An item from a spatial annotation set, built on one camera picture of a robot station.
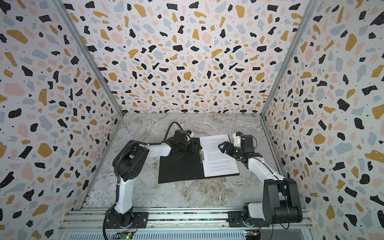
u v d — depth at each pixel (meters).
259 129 1.13
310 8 0.72
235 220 0.73
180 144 0.83
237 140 0.83
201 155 0.97
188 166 0.92
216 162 0.95
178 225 0.73
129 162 0.54
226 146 0.81
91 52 0.87
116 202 0.60
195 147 0.90
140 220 0.73
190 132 0.95
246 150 0.70
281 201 0.43
